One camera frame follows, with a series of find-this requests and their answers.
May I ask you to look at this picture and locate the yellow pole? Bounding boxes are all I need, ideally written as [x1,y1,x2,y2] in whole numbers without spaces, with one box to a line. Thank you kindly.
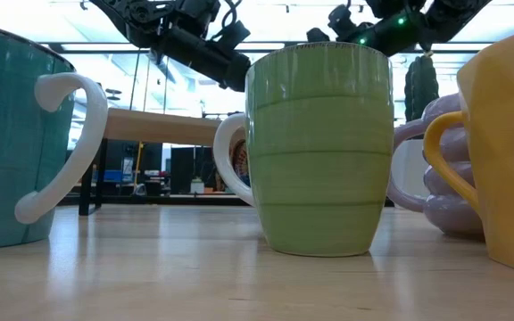
[132,141,145,186]

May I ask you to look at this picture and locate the white hexagonal planter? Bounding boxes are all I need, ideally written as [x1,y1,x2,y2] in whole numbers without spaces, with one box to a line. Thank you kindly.
[390,138,431,200]

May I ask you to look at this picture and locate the wooden shelf black legs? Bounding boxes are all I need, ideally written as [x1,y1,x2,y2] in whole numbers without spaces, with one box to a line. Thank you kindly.
[77,106,247,218]

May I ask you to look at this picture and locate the thin green hanging cable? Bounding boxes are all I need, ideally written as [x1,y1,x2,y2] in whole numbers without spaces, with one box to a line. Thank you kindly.
[129,51,141,111]

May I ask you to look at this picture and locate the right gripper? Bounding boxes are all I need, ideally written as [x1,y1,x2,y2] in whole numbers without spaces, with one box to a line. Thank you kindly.
[305,4,426,57]

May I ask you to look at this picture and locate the yellow faceted mug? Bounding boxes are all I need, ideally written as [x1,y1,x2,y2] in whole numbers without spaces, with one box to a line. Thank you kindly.
[422,22,514,276]

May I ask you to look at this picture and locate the black partition panels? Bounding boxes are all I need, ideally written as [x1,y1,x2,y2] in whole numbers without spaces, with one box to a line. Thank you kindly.
[170,146,216,195]

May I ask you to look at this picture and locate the teal mug white handle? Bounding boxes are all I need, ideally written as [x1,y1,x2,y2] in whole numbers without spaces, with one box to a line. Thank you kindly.
[0,21,109,251]

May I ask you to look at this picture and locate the lilac ringed mug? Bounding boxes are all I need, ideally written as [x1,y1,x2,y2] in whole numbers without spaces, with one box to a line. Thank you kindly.
[386,92,485,237]

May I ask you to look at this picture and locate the black metal rig frame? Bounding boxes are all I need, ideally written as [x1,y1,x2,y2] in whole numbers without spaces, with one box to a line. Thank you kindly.
[37,41,494,207]

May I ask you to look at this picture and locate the orange patterned tapestry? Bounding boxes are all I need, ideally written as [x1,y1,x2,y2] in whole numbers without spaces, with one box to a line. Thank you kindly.
[231,138,252,188]

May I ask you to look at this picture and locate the green ribbed mug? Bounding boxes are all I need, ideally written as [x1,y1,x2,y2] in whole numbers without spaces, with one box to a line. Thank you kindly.
[213,42,395,259]

